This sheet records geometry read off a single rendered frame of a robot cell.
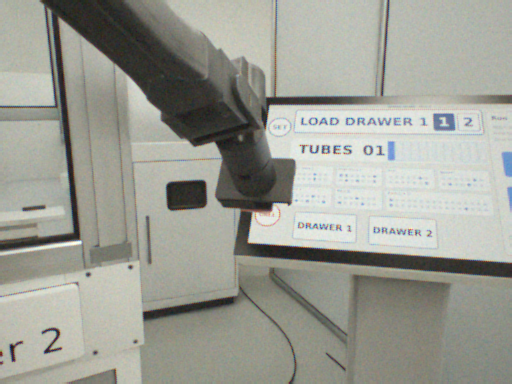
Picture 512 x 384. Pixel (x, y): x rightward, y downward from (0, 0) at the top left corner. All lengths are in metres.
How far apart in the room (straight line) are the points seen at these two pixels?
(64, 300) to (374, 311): 0.49
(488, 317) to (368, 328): 0.86
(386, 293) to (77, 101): 0.56
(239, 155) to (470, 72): 1.18
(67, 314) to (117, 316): 0.08
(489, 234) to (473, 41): 0.98
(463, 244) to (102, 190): 0.51
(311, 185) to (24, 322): 0.45
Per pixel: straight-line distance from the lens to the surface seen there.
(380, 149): 0.69
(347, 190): 0.65
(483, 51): 1.52
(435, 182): 0.67
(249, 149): 0.43
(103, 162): 0.62
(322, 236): 0.61
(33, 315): 0.66
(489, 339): 1.61
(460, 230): 0.64
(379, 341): 0.78
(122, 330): 0.71
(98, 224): 0.64
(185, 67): 0.34
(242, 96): 0.39
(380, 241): 0.61
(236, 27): 4.09
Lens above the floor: 1.18
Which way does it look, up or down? 12 degrees down
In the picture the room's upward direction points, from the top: straight up
